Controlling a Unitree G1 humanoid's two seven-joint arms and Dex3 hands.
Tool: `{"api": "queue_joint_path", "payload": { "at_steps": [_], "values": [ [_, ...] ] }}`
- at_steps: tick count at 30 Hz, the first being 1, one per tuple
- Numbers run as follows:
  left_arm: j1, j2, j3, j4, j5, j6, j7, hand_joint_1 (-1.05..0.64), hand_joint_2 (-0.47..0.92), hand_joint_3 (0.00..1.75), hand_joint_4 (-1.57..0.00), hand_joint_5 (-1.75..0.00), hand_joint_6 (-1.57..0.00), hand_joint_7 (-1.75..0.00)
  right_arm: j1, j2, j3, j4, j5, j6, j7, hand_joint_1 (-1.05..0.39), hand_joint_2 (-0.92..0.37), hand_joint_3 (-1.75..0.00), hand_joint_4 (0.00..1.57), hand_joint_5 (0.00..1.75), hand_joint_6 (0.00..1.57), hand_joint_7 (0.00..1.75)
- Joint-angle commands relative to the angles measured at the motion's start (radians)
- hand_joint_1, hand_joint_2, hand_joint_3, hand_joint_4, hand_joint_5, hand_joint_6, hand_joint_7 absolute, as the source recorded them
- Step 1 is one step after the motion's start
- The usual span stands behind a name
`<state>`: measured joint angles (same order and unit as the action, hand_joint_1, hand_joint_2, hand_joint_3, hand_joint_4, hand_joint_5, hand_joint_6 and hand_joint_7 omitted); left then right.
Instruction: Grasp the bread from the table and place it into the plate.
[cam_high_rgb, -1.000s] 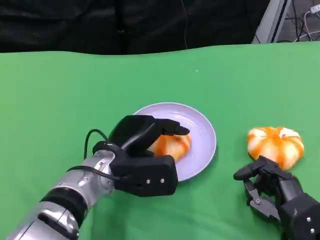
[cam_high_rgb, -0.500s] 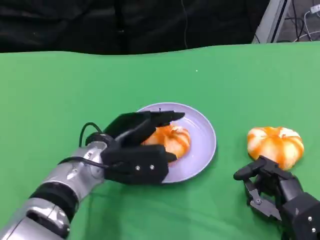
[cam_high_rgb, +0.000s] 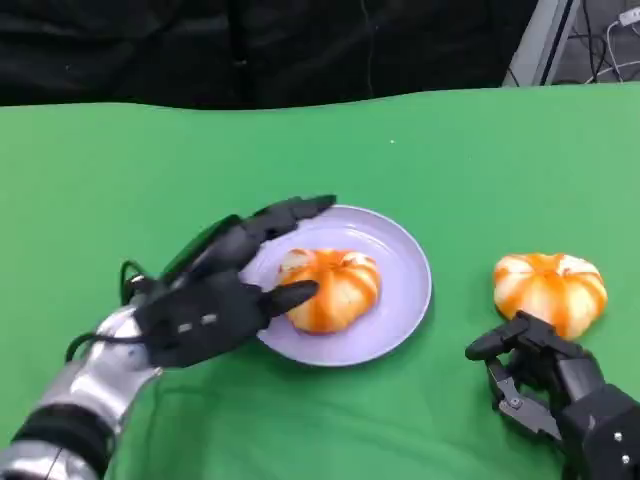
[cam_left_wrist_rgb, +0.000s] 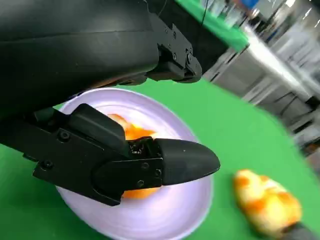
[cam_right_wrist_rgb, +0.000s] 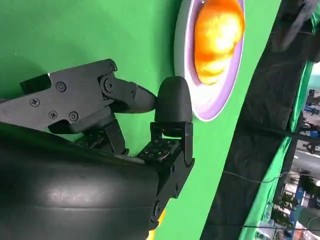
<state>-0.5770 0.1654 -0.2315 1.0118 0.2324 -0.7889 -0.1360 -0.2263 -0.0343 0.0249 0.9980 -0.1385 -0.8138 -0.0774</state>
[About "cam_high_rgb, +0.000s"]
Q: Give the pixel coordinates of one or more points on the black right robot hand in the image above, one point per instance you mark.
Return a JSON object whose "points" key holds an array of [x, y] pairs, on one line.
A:
{"points": [[580, 390]]}

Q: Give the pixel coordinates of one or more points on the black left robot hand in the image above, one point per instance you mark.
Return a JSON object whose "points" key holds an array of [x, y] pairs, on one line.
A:
{"points": [[210, 310]]}

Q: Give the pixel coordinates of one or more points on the orange and white bread roll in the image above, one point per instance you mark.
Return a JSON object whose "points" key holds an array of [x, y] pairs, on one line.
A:
{"points": [[550, 285], [340, 285]]}

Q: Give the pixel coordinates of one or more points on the green table cloth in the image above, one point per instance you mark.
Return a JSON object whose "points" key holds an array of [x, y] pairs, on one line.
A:
{"points": [[150, 175]]}

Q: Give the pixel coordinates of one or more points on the lilac plate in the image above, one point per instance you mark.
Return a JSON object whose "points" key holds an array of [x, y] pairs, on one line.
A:
{"points": [[400, 280]]}

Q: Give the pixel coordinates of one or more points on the black backdrop curtain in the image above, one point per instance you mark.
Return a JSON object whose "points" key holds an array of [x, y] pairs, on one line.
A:
{"points": [[200, 50]]}

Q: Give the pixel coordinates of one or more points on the white plug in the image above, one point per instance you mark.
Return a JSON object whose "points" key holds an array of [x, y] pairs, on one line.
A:
{"points": [[631, 16]]}

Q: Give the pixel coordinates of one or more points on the grey metal frame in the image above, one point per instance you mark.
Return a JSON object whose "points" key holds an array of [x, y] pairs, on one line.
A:
{"points": [[542, 42]]}

